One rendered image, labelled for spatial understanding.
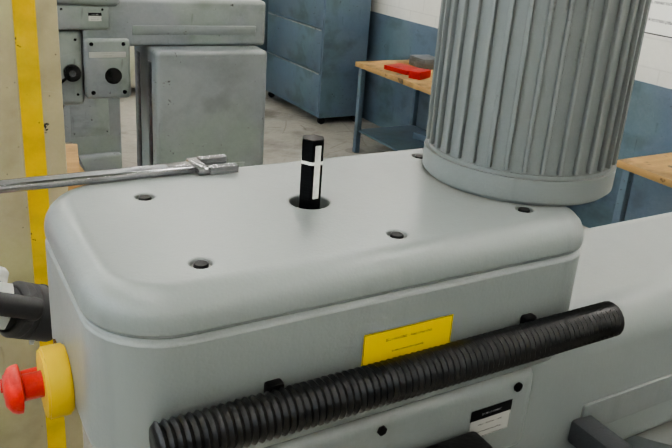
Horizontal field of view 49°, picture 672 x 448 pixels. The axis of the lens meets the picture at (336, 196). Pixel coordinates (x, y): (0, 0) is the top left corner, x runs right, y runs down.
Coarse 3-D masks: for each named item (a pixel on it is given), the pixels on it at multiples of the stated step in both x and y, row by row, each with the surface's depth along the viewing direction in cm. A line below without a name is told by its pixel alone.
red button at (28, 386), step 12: (12, 372) 59; (36, 372) 61; (12, 384) 59; (24, 384) 60; (36, 384) 60; (12, 396) 58; (24, 396) 59; (36, 396) 60; (12, 408) 59; (24, 408) 59
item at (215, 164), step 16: (192, 160) 75; (208, 160) 76; (224, 160) 77; (48, 176) 68; (64, 176) 68; (80, 176) 68; (96, 176) 69; (112, 176) 69; (128, 176) 70; (144, 176) 71; (0, 192) 65
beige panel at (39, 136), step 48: (0, 0) 205; (48, 0) 211; (0, 48) 209; (48, 48) 215; (0, 96) 213; (48, 96) 220; (0, 144) 217; (48, 144) 224; (48, 192) 229; (0, 240) 227; (0, 336) 237; (0, 432) 248; (48, 432) 257
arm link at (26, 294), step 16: (0, 288) 110; (16, 288) 115; (32, 288) 115; (0, 304) 106; (16, 304) 108; (32, 304) 110; (0, 320) 110; (16, 320) 113; (32, 320) 112; (16, 336) 114
